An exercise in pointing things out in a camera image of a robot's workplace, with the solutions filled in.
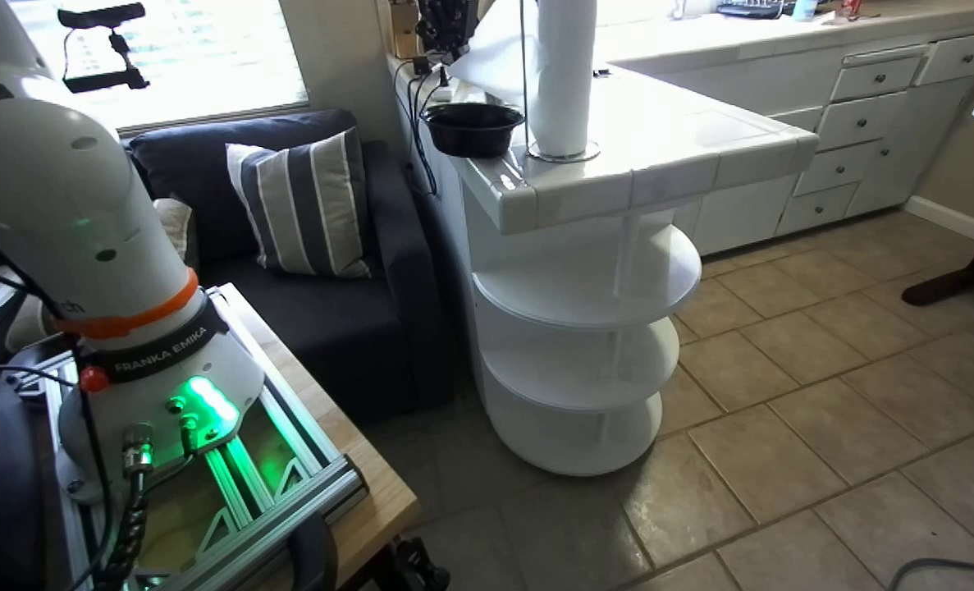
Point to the white pull-out board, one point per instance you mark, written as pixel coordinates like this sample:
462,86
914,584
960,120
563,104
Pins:
887,56

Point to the window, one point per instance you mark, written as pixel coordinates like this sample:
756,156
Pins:
208,57

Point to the white power plug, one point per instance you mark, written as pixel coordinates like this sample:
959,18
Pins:
443,92

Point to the dark blue sofa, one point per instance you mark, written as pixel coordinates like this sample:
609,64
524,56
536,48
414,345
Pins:
322,328

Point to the black clamp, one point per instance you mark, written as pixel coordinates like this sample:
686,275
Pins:
409,566

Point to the black bowl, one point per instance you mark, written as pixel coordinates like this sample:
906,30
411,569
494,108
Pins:
472,131

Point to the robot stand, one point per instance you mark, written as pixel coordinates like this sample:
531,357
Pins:
355,484

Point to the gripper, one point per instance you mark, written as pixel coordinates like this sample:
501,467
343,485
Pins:
445,25

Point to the black flat device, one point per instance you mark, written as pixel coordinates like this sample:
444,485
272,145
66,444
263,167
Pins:
749,8

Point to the grey white striped pillow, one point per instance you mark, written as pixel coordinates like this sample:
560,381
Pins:
306,205

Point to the white paper towel roll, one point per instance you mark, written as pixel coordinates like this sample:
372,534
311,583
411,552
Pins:
564,74

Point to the white drawer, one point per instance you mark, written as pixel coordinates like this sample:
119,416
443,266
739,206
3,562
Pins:
862,121
962,57
876,79
816,208
838,167

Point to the light blue cup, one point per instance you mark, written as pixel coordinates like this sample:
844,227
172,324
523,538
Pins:
805,8

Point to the white round corner shelf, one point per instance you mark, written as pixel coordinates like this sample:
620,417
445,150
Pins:
577,386

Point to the metal paper towel holder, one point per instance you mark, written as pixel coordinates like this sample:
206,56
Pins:
524,82

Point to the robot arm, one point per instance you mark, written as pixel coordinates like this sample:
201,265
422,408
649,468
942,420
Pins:
60,189

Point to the white cabinet door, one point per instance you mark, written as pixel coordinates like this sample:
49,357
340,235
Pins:
741,215

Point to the table with black leg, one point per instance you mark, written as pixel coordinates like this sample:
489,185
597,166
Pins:
971,275

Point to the white cushion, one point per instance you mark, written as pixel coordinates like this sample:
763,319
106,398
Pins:
176,226

